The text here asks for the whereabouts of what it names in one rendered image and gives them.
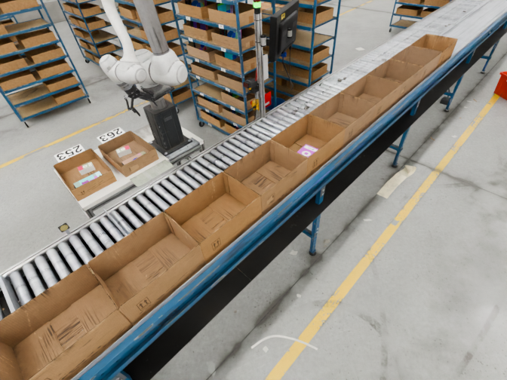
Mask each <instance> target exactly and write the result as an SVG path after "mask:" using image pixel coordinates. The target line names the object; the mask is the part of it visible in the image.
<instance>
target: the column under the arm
mask: <svg viewBox="0 0 507 380"><path fill-rule="evenodd" d="M164 101H165V103H166V106H165V107H164V108H162V109H152V107H151V105H150V104H149V105H147V106H144V107H143V110H144V112H145V114H146V118H147V121H148V122H149V126H150V129H151V131H152V135H153V137H154V140H153V141H151V142H148V143H149V144H150V145H151V146H153V147H154V148H155V149H156V150H158V151H159V152H160V153H162V154H163V155H164V156H165V157H166V156H168V155H169V154H171V153H173V152H175V151H176V150H178V149H181V148H182V147H184V146H186V145H188V144H189V143H191V142H192V140H191V139H190V138H188V137H187V136H184V135H183V132H182V128H181V126H180V121H179V118H178V114H177V110H176V107H175V105H174V104H172V103H170V102H168V101H167V100H164Z"/></svg>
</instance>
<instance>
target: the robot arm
mask: <svg viewBox="0 0 507 380"><path fill-rule="evenodd" d="M133 1H134V4H135V7H136V9H137V13H138V15H139V17H140V20H141V23H142V25H143V28H144V31H145V33H146V37H147V38H148V41H149V44H150V47H151V49H152V52H151V51H149V50H147V49H139V50H137V51H134V46H133V44H132V41H131V38H130V36H129V35H128V32H127V30H126V28H125V27H124V24H123V22H122V20H121V18H120V16H119V14H118V12H117V9H116V6H115V1H114V0H101V2H102V4H103V8H104V10H105V12H106V15H107V17H108V18H109V21H110V23H111V24H112V26H113V28H114V30H115V32H116V34H117V36H118V37H119V39H120V41H121V44H122V47H123V51H124V54H123V57H122V58H121V59H120V61H119V60H117V59H116V58H114V57H113V56H111V55H109V54H107V55H105V56H103V57H101V59H100V61H99V64H100V66H101V68H102V70H103V71H104V72H105V73H106V75H107V76H108V77H109V78H110V79H111V80H112V81H114V82H115V83H116V84H117V85H118V86H119V87H120V88H121V90H123V91H124V92H125V93H126V94H127V96H124V99H125V100H126V103H127V107H128V111H130V110H132V111H133V112H134V113H137V114H138V115H139V116H140V113H139V112H138V111H137V110H136V109H135V108H134V99H136V98H141V97H148V98H150V99H151V100H152V101H153V102H154V104H155V105H156V106H158V105H157V103H156V102H155V98H156V97H157V96H158V95H159V94H161V93H163V92H165V91H166V90H168V89H170V88H171V86H177V85H180V84H182V83H183V82H184V81H185V80H186V79H187V75H188V72H187V69H186V67H185V65H184V64H183V63H182V62H181V61H180V60H179V58H178V57H177V55H176V54H175V53H174V51H172V50H171V49H170V48H169V47H168V45H167V41H166V38H165V36H164V32H163V29H162V27H161V23H160V20H159V18H158V14H157V11H156V9H155V5H154V2H153V0H133ZM135 84H139V86H140V88H139V89H138V88H137V87H136V86H135ZM128 97H129V98H131V107H129V104H128Z"/></svg>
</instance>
